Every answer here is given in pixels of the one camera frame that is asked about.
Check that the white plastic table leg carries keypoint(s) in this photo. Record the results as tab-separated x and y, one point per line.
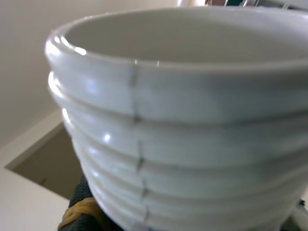
192	96

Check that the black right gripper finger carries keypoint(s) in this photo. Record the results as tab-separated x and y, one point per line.
81	216

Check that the yellow rubber band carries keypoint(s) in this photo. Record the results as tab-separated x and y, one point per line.
79	209

